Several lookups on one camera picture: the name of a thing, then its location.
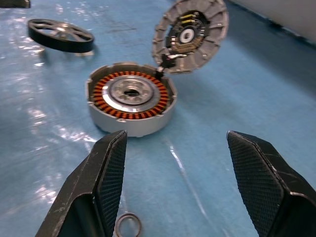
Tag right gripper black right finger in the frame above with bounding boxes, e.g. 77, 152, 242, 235
226, 130, 316, 237

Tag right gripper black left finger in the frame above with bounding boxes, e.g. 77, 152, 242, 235
36, 130, 128, 237

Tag silver motor housing copper windings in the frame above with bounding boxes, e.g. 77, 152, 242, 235
85, 61, 178, 138

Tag black spoked rotor wheel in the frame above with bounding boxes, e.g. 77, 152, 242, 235
27, 18, 95, 54

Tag grey motor cover circuit board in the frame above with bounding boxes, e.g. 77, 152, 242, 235
151, 0, 230, 75

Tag white panel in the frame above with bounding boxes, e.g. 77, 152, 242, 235
227, 0, 316, 44

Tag dark object at table edge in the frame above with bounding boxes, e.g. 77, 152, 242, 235
0, 0, 31, 9

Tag small metal bearing ring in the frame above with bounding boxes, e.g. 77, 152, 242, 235
114, 212, 143, 237

